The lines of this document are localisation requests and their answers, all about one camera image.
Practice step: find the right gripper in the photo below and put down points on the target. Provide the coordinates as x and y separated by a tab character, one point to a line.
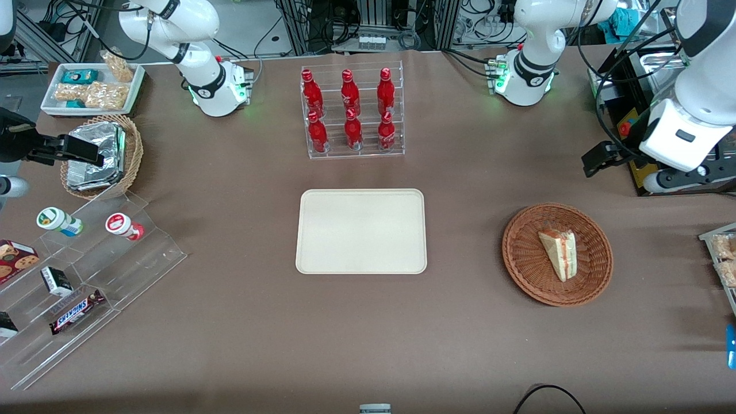
12	140

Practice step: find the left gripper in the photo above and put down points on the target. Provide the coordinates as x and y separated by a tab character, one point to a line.
622	155

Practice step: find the triangular sandwich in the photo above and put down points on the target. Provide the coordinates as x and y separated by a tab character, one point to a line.
559	253

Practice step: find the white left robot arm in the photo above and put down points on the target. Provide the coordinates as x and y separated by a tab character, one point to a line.
535	63

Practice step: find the light tan wicker basket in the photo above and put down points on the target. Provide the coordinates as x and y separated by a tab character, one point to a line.
133	152

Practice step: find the white rectangular snack tray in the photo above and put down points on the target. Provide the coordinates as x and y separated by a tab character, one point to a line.
52	77

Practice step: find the clear tray with snacks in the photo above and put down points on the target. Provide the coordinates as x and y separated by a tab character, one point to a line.
710	234

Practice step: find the stainless steel tray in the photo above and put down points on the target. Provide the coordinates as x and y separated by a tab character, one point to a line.
658	66

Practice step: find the brown wicker basket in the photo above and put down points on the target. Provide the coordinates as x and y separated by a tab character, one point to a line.
526	259

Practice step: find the beige plastic tray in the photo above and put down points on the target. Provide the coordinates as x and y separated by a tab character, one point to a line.
361	231

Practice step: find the aluminium foil container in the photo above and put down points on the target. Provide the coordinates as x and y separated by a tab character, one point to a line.
92	172

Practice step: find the small teal snack pack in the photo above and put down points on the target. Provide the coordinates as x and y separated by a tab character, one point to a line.
75	103

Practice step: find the rice cracker bag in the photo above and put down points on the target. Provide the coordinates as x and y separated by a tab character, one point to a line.
724	246
106	95
728	273
118	66
69	92

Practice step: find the teal snack box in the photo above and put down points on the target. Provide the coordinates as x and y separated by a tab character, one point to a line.
79	76

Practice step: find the green lid yogurt cup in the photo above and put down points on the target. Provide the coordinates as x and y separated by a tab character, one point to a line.
54	220

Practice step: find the black box with red button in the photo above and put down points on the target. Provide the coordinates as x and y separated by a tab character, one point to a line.
618	92

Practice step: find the red lid yogurt cup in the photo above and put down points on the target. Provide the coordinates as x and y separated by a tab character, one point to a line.
119	224

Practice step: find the chocolate chip cookie box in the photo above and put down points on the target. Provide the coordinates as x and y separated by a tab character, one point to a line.
16	260

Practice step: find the small black white carton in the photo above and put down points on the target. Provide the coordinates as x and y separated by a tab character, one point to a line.
56	280

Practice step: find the clear acrylic stepped stand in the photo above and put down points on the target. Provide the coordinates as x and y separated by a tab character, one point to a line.
138	270

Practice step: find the teal cloth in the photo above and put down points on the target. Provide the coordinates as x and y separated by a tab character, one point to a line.
622	24

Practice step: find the Snickers chocolate bar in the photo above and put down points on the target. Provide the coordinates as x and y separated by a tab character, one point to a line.
76	312

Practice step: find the black snack pack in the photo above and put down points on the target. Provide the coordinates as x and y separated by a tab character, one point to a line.
7	325

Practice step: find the blue plastic object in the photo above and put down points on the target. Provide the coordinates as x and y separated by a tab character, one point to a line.
731	345

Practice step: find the red cola bottle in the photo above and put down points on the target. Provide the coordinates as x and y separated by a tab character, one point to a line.
386	133
349	92
386	91
353	132
317	135
313	92

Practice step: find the clear acrylic bottle rack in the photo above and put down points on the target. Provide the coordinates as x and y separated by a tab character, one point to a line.
368	146

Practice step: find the grey device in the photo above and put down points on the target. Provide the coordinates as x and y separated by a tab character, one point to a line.
375	409

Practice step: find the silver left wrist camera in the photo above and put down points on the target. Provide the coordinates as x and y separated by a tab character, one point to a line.
655	183

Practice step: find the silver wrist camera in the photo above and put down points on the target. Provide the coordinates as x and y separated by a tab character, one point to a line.
655	183
12	187

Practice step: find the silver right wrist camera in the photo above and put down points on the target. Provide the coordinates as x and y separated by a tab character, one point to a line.
12	187

